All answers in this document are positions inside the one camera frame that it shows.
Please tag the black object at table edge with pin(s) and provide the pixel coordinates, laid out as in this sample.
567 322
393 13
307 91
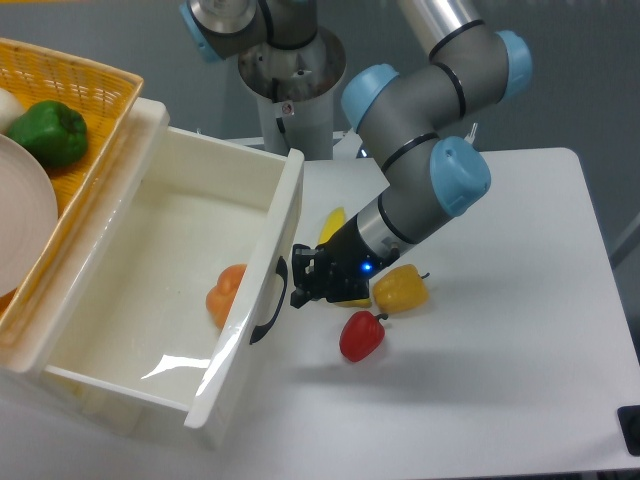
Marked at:
629 420

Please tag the white drawer cabinet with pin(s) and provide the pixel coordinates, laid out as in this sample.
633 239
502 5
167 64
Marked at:
26 371

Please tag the yellow toy banana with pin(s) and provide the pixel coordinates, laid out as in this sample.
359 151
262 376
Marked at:
333 222

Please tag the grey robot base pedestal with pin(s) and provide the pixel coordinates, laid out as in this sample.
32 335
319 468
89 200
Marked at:
294 92

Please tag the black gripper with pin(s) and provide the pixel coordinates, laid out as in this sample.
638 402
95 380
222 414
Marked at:
360 249

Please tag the red toy bell pepper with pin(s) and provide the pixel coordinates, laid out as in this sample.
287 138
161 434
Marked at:
362 334

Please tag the black top drawer handle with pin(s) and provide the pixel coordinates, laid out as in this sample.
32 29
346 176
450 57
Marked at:
274 304

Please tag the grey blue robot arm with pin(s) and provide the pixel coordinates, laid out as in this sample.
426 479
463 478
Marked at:
469 67

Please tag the green toy bell pepper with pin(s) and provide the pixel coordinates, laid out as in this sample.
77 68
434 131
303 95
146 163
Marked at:
53 133

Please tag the yellow toy bell pepper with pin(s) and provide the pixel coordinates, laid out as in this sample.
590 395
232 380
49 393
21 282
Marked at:
401 289

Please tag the yellow plastic basket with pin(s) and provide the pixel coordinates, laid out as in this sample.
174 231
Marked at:
75 109

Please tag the beige round plate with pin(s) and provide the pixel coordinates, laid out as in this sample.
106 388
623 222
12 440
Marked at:
29 213

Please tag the orange toy pepper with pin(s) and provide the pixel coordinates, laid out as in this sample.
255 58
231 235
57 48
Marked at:
220 298

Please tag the white round object in basket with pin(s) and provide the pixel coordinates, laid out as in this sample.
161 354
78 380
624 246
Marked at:
10 110

